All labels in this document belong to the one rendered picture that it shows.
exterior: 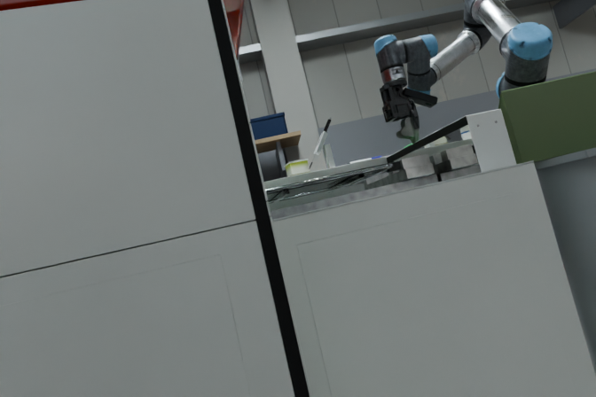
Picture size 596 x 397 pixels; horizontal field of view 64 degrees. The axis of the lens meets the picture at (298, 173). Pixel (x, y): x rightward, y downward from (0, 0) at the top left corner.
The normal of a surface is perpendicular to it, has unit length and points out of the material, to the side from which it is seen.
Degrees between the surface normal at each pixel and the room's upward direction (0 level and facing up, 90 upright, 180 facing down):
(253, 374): 90
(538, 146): 90
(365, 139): 90
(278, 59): 90
